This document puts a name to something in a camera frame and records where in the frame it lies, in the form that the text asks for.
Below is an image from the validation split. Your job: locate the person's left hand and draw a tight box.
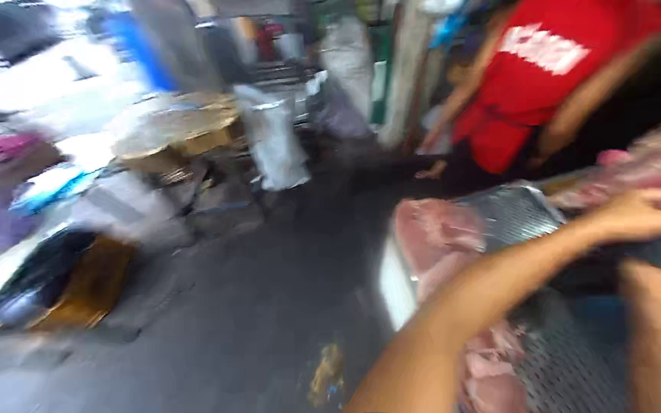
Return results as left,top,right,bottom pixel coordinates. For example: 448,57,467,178
585,188,661,247

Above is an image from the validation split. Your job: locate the person's right hand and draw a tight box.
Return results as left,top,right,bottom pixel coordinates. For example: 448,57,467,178
619,258,661,307

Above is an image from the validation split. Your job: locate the person's left forearm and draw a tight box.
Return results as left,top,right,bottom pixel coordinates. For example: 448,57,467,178
344,215,604,413

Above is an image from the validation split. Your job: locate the heap of fatty meat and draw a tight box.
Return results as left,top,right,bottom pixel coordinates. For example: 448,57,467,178
550,106,661,216

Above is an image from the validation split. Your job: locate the perforated silver metal tray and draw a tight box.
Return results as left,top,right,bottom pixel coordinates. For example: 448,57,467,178
451,180,567,252

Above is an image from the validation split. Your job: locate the perforated grey metal tray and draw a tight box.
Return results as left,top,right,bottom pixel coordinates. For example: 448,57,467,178
508,287,635,413

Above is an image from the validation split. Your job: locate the red apron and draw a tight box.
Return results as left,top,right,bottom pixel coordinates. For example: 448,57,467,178
452,0,661,175

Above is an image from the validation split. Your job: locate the pink meat slab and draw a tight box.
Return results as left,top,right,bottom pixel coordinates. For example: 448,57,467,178
394,198,487,278

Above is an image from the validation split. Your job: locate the pile of raw meat pieces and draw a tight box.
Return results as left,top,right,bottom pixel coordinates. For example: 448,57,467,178
418,250,529,413

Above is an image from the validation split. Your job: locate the white slab-shaped container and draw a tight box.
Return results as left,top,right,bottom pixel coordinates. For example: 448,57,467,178
381,221,421,332

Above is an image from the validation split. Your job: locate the large whitish sack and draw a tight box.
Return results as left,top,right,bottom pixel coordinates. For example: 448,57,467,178
320,16,375,138

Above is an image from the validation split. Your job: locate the white plastic sack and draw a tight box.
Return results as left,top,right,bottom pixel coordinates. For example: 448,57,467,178
234,85,312,192

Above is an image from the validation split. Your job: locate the round brown table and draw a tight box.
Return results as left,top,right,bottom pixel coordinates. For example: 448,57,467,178
112,93,244,175

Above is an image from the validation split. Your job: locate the blue hanging tarp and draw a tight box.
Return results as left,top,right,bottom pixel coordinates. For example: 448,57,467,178
104,8,179,93

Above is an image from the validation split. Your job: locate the brown cardboard box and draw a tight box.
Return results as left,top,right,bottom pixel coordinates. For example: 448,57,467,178
29,232,137,332

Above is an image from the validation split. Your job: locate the blue and white plastic bag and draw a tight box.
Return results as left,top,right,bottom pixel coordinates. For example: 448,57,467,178
10,161,102,216

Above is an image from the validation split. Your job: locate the pink bundle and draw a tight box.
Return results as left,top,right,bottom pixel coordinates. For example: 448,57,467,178
0,132,44,163

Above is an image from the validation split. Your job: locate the pale wooden post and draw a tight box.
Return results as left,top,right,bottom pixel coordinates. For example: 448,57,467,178
378,0,437,151

